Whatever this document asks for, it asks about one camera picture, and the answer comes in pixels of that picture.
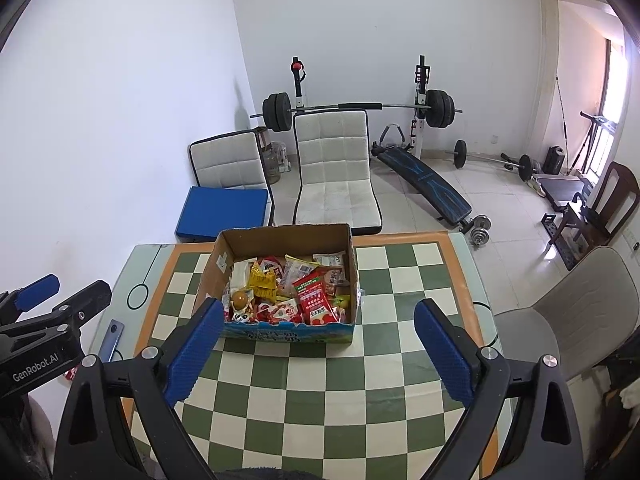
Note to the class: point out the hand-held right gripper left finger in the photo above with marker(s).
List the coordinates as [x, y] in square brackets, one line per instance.
[192, 355]

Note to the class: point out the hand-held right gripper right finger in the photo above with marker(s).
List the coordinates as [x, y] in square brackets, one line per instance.
[445, 355]

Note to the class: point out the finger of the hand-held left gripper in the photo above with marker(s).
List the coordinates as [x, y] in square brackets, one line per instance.
[80, 307]
[35, 290]

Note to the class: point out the panda print snack packet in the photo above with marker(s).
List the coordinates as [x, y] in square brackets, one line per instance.
[240, 316]

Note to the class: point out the braised egg packet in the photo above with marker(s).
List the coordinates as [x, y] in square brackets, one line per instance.
[240, 300]

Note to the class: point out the cardboard box with blue print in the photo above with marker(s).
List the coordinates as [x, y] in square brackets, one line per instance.
[280, 332]

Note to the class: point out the silver white snack packet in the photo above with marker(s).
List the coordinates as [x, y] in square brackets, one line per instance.
[244, 272]

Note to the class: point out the red tomato print packet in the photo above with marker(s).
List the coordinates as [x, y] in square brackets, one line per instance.
[282, 312]

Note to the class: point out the yellow snack packet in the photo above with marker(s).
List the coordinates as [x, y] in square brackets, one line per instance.
[262, 282]

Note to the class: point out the colourful candy bag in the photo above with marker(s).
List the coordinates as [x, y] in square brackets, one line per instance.
[342, 303]

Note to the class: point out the red packet with white label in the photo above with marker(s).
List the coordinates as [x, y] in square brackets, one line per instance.
[312, 300]

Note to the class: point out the brown-red snack packet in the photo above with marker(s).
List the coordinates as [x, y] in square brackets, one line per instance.
[336, 280]

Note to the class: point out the clear pink yellow-edged packet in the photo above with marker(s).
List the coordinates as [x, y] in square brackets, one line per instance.
[300, 266]

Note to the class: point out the grey printed snack packet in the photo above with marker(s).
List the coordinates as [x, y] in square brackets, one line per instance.
[331, 260]

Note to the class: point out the person's left forearm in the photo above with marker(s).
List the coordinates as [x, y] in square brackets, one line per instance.
[25, 435]

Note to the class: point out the red cola can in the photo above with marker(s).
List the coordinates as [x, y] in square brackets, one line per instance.
[72, 373]

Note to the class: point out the blue-grey smartphone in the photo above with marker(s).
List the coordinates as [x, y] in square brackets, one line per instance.
[111, 340]

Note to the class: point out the chrome dumbbell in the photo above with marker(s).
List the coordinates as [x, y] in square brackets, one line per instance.
[481, 230]

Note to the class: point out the checkered table cover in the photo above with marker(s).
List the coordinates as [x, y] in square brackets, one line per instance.
[320, 400]

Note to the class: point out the blue cushion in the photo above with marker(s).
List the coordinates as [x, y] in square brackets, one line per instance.
[220, 212]

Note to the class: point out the grey shell chair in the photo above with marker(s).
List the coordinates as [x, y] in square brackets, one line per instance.
[585, 300]

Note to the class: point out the black sit-up bench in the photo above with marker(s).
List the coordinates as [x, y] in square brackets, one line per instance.
[430, 180]

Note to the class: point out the white plush toy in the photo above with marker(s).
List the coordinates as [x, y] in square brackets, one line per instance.
[631, 395]

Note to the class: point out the white sneaker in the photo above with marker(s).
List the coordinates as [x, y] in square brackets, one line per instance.
[539, 186]

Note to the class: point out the small white padded chair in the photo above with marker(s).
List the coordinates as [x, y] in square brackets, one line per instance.
[225, 160]

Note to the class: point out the black exercise platform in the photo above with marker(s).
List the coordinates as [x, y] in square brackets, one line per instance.
[562, 190]

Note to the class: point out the long floor barbell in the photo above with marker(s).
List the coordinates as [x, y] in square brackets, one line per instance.
[460, 152]

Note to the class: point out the clear water jug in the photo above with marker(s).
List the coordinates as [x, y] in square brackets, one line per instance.
[272, 162]

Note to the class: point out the black speaker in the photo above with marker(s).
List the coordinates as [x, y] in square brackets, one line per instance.
[553, 160]

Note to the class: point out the white squat rack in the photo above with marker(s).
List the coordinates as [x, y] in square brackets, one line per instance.
[420, 132]

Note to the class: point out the large white padded chair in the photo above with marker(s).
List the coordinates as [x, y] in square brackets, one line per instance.
[332, 160]

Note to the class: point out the dark wooden chair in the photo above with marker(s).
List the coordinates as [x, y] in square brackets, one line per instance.
[620, 190]

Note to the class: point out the barbell with black plates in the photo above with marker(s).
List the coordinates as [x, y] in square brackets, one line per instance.
[360, 106]

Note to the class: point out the black metal stand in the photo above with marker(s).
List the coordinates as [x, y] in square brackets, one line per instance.
[590, 135]

